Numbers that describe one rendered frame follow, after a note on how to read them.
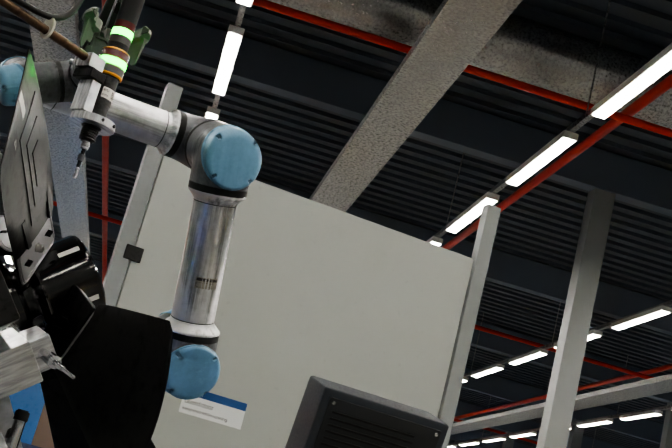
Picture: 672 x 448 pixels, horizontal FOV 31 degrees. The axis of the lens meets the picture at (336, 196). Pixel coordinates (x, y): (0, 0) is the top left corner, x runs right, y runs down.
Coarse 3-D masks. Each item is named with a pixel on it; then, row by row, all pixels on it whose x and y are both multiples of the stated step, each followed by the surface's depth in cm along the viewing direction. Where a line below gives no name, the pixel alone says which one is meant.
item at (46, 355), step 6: (12, 324) 151; (18, 324) 151; (18, 330) 147; (42, 348) 137; (42, 354) 136; (48, 354) 134; (54, 354) 134; (42, 360) 136; (48, 360) 133; (54, 360) 133; (60, 360) 133; (54, 366) 133; (60, 366) 130; (66, 372) 128; (72, 378) 126
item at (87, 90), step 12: (84, 60) 181; (96, 60) 181; (84, 72) 181; (96, 72) 180; (84, 84) 181; (96, 84) 181; (84, 96) 180; (96, 96) 181; (72, 108) 181; (84, 108) 180; (72, 120) 182; (84, 120) 181; (96, 120) 180; (108, 120) 181; (108, 132) 183
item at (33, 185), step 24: (24, 72) 145; (24, 96) 144; (24, 120) 144; (24, 144) 145; (48, 144) 156; (0, 168) 135; (24, 168) 146; (48, 168) 157; (0, 192) 139; (24, 192) 149; (48, 192) 157; (24, 216) 151; (48, 216) 158; (24, 240) 153
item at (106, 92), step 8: (112, 80) 184; (104, 88) 183; (112, 88) 184; (104, 96) 183; (112, 96) 184; (96, 104) 182; (104, 104) 183; (96, 112) 182; (104, 112) 183; (88, 128) 181; (96, 128) 182; (80, 136) 181; (88, 136) 181; (96, 136) 182
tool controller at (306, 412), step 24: (312, 384) 226; (336, 384) 228; (312, 408) 222; (336, 408) 220; (360, 408) 221; (384, 408) 223; (408, 408) 230; (312, 432) 219; (336, 432) 220; (360, 432) 221; (384, 432) 223; (408, 432) 224; (432, 432) 225
